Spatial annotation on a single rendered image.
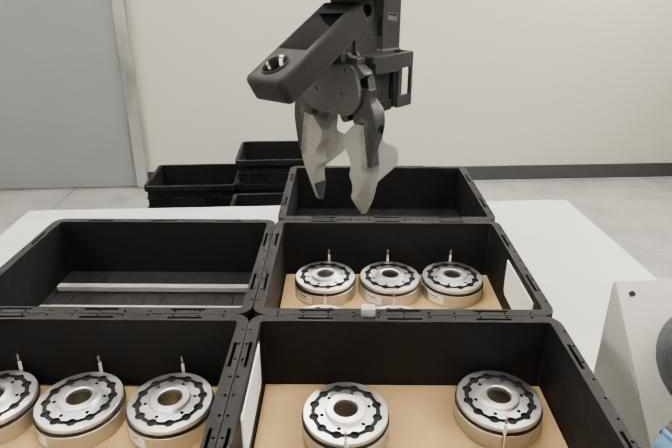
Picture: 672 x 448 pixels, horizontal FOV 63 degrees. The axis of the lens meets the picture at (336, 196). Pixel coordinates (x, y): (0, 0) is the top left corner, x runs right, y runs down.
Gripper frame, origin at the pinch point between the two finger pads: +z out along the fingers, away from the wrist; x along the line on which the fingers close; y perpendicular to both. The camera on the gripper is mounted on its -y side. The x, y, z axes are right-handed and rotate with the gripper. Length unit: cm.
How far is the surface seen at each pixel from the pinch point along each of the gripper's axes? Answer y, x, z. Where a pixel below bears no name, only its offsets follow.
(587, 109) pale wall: 347, 89, 66
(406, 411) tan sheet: 8.4, -4.4, 30.7
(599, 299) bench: 74, -8, 44
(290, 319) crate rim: 2.4, 10.2, 20.7
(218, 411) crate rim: -13.5, 3.8, 20.6
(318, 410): -1.4, 1.5, 27.5
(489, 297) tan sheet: 39, 1, 31
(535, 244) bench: 90, 13, 44
